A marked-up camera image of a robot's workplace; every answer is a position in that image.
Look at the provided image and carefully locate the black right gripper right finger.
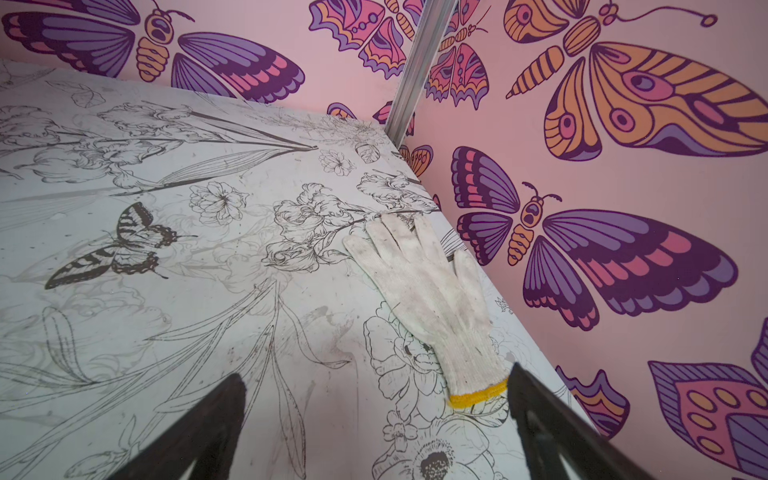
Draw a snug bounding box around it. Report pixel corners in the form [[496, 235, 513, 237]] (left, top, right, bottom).
[[507, 363, 652, 480]]

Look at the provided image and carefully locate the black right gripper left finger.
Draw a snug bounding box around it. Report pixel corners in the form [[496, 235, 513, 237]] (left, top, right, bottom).
[[111, 374, 246, 480]]

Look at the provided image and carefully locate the white work glove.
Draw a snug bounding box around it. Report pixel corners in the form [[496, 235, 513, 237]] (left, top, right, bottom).
[[343, 214, 509, 409]]

